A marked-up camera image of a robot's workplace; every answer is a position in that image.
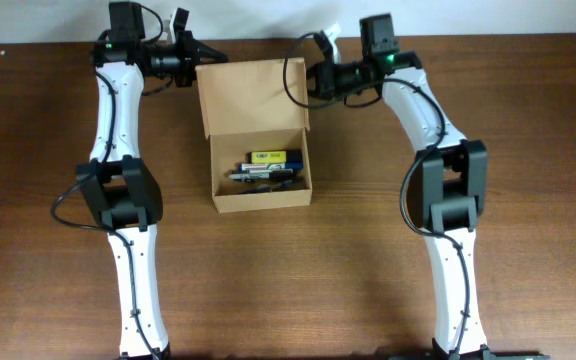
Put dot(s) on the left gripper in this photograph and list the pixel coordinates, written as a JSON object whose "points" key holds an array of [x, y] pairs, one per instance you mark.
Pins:
{"points": [[192, 56]]}

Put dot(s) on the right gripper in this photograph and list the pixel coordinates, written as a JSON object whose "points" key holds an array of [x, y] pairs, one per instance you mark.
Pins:
{"points": [[326, 75]]}

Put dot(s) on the cardboard box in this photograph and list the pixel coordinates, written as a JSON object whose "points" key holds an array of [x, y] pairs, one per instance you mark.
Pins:
{"points": [[254, 106]]}

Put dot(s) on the yellow highlighter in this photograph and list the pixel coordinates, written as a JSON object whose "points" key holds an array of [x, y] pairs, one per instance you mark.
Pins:
{"points": [[277, 156]]}

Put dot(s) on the blue whiteboard marker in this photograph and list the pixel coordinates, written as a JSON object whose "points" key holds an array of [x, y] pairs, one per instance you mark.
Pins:
{"points": [[250, 167]]}

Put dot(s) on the black whiteboard marker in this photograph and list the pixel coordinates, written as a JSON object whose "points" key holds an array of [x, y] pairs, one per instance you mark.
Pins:
{"points": [[265, 175]]}

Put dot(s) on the blue ballpoint pen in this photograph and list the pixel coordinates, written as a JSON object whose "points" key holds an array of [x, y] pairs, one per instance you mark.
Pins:
{"points": [[275, 187]]}

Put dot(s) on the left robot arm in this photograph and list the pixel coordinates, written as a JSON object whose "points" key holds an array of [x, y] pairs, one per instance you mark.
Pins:
{"points": [[121, 193]]}

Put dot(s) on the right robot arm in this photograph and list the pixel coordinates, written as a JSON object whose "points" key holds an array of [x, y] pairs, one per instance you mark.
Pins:
{"points": [[443, 192]]}

